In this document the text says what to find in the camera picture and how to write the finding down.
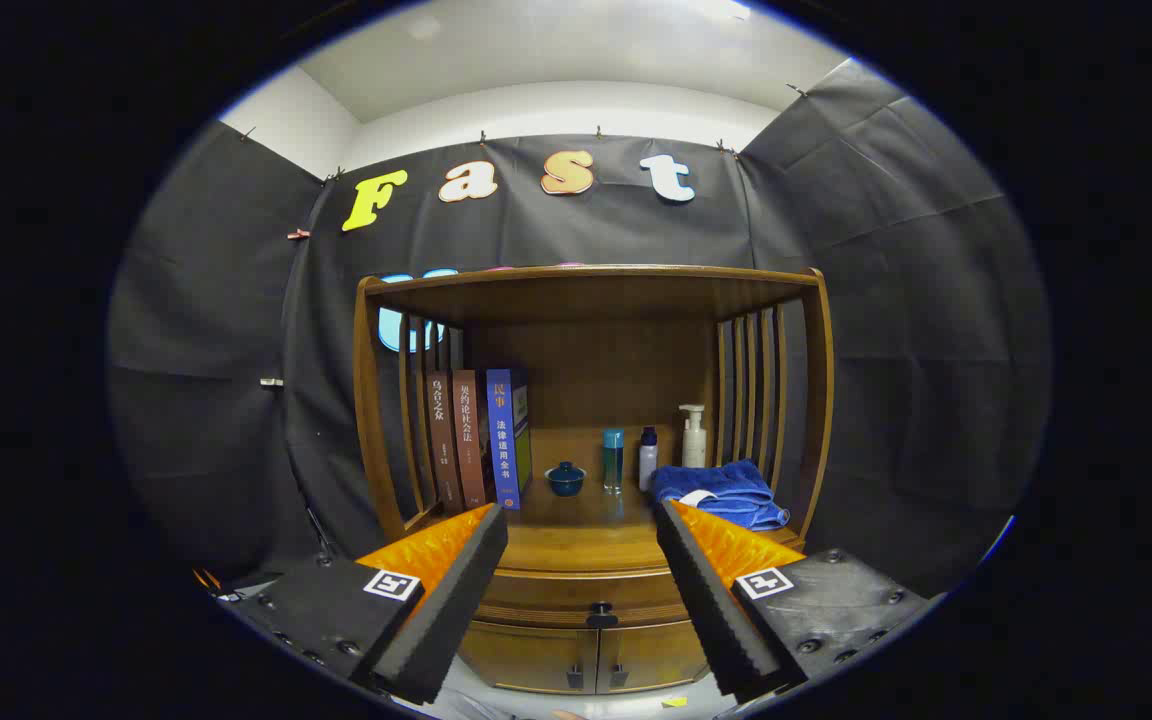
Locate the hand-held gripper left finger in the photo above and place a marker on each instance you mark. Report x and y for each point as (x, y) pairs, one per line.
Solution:
(456, 600)

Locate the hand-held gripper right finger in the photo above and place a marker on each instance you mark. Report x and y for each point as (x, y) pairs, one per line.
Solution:
(711, 600)

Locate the wooden drawer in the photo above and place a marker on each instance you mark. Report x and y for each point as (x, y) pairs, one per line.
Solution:
(556, 595)

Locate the wooden cabinet door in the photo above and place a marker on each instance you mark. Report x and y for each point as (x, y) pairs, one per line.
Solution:
(526, 655)
(651, 652)

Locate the wooden cabinet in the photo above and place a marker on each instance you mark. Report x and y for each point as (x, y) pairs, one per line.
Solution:
(586, 295)

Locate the folded blue towel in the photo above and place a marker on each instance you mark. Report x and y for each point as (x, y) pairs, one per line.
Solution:
(726, 495)

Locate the white bottle blue cap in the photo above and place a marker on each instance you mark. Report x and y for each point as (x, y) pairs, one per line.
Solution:
(648, 465)

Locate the white pump bottle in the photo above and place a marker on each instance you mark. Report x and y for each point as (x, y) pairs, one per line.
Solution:
(694, 445)

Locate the reddish brown book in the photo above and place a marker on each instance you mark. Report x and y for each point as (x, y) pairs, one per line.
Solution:
(469, 440)

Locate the blue lidded teacup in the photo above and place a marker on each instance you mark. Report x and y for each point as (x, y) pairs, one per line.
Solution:
(565, 482)

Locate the dark brown book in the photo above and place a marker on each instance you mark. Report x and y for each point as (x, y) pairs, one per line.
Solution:
(441, 440)

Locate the thick blue book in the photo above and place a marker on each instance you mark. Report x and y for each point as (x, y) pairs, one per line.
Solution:
(504, 440)

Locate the clear teal bottle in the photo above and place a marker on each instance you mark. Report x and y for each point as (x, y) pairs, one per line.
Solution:
(613, 460)

